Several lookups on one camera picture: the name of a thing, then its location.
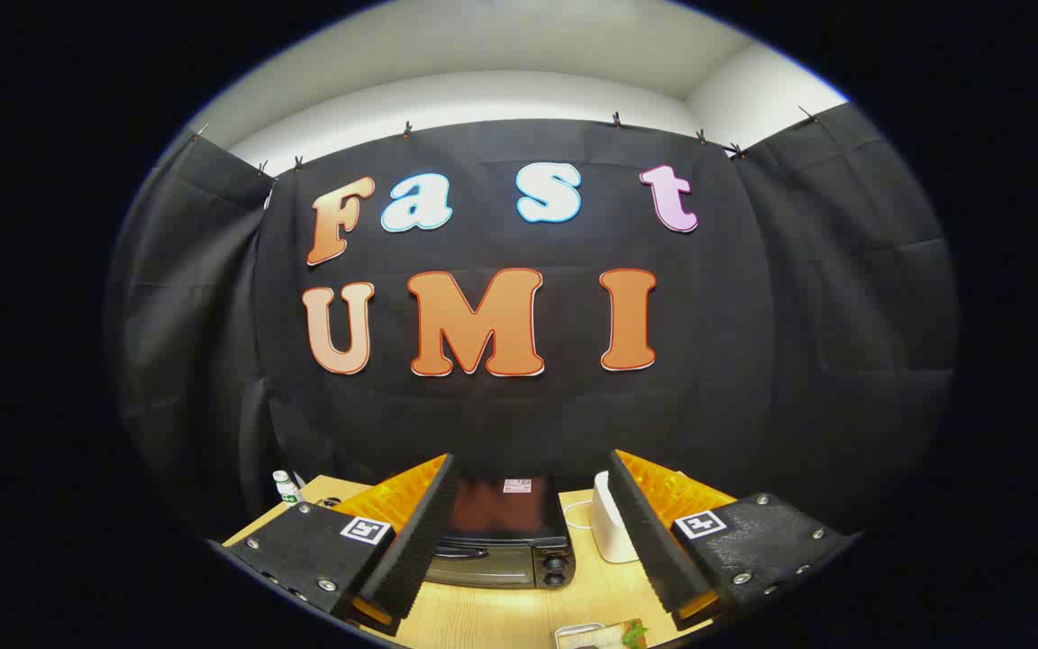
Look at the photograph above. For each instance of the white slotted tray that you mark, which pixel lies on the white slotted tray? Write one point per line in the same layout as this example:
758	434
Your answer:
569	633

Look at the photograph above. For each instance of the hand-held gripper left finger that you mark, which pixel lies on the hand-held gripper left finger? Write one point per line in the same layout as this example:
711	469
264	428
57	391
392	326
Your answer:
420	532

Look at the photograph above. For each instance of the white pop-up toaster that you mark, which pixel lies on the white pop-up toaster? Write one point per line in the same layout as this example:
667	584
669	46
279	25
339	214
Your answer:
611	532

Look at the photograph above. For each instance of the black toaster oven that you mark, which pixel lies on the black toaster oven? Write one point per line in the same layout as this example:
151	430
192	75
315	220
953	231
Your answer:
505	541

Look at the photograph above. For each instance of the white bottle with green label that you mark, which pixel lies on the white bottle with green label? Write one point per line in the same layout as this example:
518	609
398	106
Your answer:
286	489

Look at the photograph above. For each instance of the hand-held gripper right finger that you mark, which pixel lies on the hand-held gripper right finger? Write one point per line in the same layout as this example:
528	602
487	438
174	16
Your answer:
650	532

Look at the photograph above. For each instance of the lettuce sandwich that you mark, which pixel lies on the lettuce sandwich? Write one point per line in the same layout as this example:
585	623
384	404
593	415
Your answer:
632	634

